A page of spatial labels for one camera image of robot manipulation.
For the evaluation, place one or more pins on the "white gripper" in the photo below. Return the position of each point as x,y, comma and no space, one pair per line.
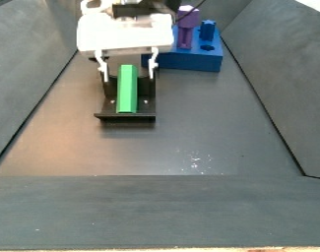
114,29

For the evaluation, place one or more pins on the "green hexagon block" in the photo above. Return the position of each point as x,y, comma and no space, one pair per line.
127,89

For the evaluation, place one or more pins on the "blue foam shape board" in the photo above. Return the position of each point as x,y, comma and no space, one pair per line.
194,58

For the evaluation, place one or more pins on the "black curved cradle stand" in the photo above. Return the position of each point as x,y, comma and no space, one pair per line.
144,99

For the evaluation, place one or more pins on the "dark blue star peg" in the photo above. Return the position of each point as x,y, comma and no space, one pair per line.
206,33

